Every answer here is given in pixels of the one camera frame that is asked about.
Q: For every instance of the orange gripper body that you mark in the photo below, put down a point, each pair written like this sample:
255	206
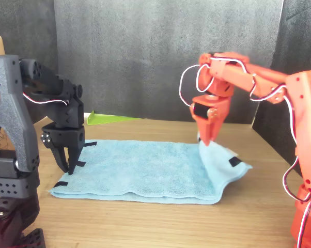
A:
220	108

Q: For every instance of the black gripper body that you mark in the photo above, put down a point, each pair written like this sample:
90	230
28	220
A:
67	137

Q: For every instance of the light blue towel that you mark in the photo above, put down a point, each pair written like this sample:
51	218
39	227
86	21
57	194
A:
145	170

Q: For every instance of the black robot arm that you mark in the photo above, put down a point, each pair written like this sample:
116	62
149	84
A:
8	103

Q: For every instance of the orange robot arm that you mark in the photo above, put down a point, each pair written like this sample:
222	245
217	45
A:
308	129

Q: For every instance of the wide grey foam panel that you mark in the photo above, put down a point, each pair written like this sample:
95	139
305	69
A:
145	51

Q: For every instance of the dark grey foam panel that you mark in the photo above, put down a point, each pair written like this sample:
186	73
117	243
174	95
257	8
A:
26	31
297	38

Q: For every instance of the green acrylic bracket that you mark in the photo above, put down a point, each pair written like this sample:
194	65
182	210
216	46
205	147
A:
106	119

